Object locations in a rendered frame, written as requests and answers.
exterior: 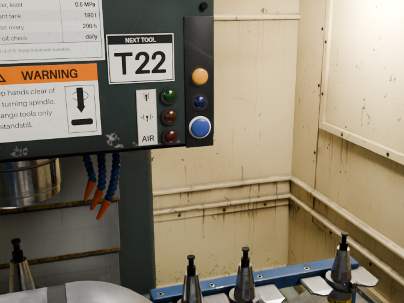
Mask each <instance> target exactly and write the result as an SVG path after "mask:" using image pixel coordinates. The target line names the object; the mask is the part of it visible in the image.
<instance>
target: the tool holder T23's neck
mask: <svg viewBox="0 0 404 303"><path fill-rule="evenodd" d="M329 297H330V298H332V299H334V300H336V301H348V300H350V299H351V297H352V294H351V293H350V292H347V293H345V294H344V295H336V294H334V293H331V294H330V295H329Z"/></svg>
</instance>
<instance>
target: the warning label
mask: <svg viewBox="0 0 404 303"><path fill-rule="evenodd" d="M101 134H102V132H101V122H100V105H99V88H98V78H97V63H94V64H64V65H48V66H18V67H0V142H15V141H30V140H38V139H52V138H67V137H76V136H90V135H101Z"/></svg>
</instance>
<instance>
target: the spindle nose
mask: <svg viewBox="0 0 404 303"><path fill-rule="evenodd" d="M61 180H62V178H61V165H60V158H54V159H40V160H33V161H20V162H7V163H0V209H12V208H18V207H26V206H31V205H34V204H38V203H42V202H44V201H46V200H49V199H50V198H52V197H54V196H55V195H56V194H57V193H59V191H60V190H61Z"/></svg>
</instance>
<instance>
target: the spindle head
mask: <svg viewBox="0 0 404 303"><path fill-rule="evenodd" d="M102 15H103V34H104V44H105V60H91V61H59V62H42V63H11V64H0V67H18V66H48V65H64V64H94V63H97V78H98V88H99V105H100V122H101V132H102V134H101V135H90V136H76V137H67V138H52V139H38V140H30V141H15V142H0V163H7V162H20V161H33V160H40V159H54V158H67V157H74V156H87V155H100V154H107V153H120V152H133V151H140V150H153V149H160V148H173V147H186V111H185V47H184V17H201V16H213V134H214V0H102ZM163 33H173V34H174V81H163V82H140V83H127V84H109V79H108V59H107V49H106V35H111V34H163ZM166 87H173V88H175V89H176V91H177V93H178V98H177V100H176V102H175V103H173V104H171V105H167V104H165V103H164V102H163V101H161V91H162V90H163V89H164V88H166ZM151 89H156V110H157V128H158V144H156V145H142V146H138V123H137V109H136V90H151ZM166 108H174V109H175V110H176V111H177V112H178V115H179V117H178V120H177V121H176V123H174V124H172V125H167V124H165V123H164V122H163V121H162V119H161V113H162V111H163V110H164V109H166ZM168 128H173V129H175V130H176V131H177V132H178V133H179V139H178V141H177V142H176V143H175V144H173V145H167V144H165V143H164V142H163V140H162V133H163V131H164V130H165V129H168Z"/></svg>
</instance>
